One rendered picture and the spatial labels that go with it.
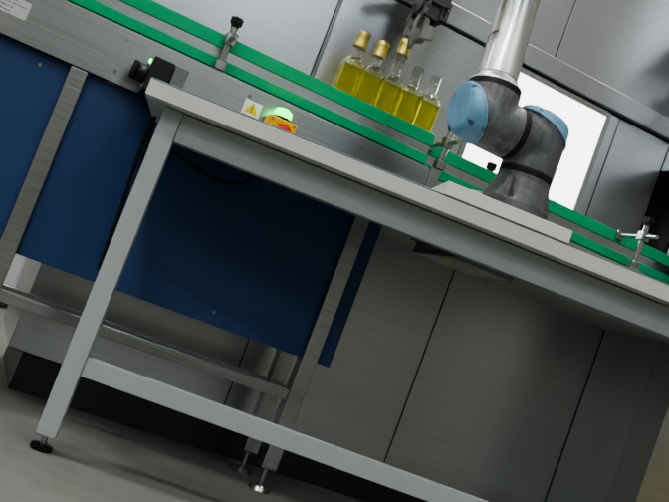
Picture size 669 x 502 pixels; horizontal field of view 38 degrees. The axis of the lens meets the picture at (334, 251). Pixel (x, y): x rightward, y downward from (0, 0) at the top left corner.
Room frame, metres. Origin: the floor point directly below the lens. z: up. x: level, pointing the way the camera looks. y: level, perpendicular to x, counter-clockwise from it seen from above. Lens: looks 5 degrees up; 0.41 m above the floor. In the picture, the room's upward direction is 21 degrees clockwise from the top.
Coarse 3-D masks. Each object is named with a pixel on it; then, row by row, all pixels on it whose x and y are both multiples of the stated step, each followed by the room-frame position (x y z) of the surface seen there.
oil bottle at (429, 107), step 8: (424, 96) 2.50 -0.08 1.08; (432, 96) 2.51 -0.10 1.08; (424, 104) 2.50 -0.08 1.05; (432, 104) 2.51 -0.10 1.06; (424, 112) 2.50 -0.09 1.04; (432, 112) 2.51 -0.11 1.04; (416, 120) 2.50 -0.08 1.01; (424, 120) 2.51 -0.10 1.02; (432, 120) 2.51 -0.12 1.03; (424, 128) 2.51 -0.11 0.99
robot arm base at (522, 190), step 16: (496, 176) 2.04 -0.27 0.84; (512, 176) 2.00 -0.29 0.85; (528, 176) 1.99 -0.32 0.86; (544, 176) 2.00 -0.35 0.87; (496, 192) 2.01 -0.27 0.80; (512, 192) 1.99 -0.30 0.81; (528, 192) 1.99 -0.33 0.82; (544, 192) 2.01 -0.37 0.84; (528, 208) 1.98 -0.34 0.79; (544, 208) 2.03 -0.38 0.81
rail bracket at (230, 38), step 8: (232, 16) 2.19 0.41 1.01; (232, 24) 2.19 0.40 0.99; (240, 24) 2.19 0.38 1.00; (232, 32) 2.19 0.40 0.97; (224, 40) 2.18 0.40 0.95; (232, 40) 2.17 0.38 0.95; (224, 48) 2.19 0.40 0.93; (224, 56) 2.19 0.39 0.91; (216, 64) 2.18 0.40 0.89; (224, 64) 2.19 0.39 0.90
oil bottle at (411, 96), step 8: (408, 88) 2.48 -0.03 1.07; (416, 88) 2.49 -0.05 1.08; (400, 96) 2.48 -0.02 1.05; (408, 96) 2.48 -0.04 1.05; (416, 96) 2.49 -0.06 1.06; (400, 104) 2.48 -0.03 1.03; (408, 104) 2.48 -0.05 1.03; (416, 104) 2.49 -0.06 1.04; (400, 112) 2.48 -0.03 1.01; (408, 112) 2.48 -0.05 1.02; (416, 112) 2.49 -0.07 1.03; (408, 120) 2.49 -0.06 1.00
